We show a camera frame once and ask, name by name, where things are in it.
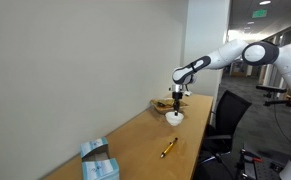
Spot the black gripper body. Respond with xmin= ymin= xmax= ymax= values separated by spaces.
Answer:
xmin=172 ymin=92 xmax=183 ymax=109

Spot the small white bowl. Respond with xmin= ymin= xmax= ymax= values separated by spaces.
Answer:
xmin=165 ymin=112 xmax=184 ymax=126

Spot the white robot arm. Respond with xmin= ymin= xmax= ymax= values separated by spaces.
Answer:
xmin=171 ymin=39 xmax=291 ymax=180

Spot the aluminium foil tray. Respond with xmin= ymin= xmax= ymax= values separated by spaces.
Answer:
xmin=150 ymin=97 xmax=189 ymax=115

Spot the dark object in tray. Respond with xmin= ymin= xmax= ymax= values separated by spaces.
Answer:
xmin=157 ymin=102 xmax=173 ymax=108

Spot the yellow black pen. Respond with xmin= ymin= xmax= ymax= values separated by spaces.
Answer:
xmin=160 ymin=137 xmax=178 ymax=158

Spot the black office chair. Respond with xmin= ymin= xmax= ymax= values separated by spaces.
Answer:
xmin=194 ymin=90 xmax=252 ymax=180

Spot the black orange clamp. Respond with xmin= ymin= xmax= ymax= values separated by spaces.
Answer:
xmin=241 ymin=149 xmax=262 ymax=163

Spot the blue white tissue box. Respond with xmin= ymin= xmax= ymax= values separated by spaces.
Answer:
xmin=80 ymin=137 xmax=120 ymax=180

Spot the green exit sign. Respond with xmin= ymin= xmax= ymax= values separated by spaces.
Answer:
xmin=252 ymin=9 xmax=267 ymax=18

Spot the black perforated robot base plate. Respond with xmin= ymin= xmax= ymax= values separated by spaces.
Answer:
xmin=235 ymin=143 xmax=291 ymax=180

